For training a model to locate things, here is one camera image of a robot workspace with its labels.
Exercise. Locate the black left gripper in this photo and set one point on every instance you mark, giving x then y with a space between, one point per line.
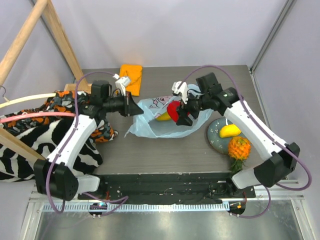
130 108

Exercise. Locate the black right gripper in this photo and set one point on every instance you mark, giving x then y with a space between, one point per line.
186 113

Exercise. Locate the fake red bell pepper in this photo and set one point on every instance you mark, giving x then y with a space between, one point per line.
172 110

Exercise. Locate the light blue plastic bag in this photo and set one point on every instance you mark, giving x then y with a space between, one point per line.
145 125

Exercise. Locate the fake pineapple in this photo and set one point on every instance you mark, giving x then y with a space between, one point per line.
239 149

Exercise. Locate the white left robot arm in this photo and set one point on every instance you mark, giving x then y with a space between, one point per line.
54 176

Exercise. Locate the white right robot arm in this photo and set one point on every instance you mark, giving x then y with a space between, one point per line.
279 157

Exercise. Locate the fake green yellow mango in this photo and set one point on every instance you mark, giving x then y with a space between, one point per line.
163 117

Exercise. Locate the orange patterned cloth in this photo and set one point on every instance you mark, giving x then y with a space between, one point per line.
64 102

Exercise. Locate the blue ceramic plate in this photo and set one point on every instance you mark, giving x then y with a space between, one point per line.
213 135

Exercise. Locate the orange folded cloth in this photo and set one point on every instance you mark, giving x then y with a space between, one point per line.
134 72

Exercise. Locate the black white zebra blanket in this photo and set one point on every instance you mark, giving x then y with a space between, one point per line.
44 139

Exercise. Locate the cream plastic hanger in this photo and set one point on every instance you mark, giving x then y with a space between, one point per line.
27 98

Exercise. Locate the pink plastic hanger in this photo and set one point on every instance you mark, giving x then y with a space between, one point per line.
37 115

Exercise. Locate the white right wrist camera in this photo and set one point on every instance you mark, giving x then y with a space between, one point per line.
180 88

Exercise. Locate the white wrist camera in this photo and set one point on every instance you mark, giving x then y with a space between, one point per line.
121 83
180 88

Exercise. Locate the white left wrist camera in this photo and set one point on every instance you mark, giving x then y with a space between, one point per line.
121 83

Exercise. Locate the wooden rack frame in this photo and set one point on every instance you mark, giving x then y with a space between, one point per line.
40 67

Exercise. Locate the metal wire hanger hook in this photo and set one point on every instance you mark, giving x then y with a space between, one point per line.
4 93

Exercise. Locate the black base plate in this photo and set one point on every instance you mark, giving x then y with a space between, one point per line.
172 188

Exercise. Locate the white slotted cable rail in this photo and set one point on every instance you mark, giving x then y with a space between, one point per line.
96 207

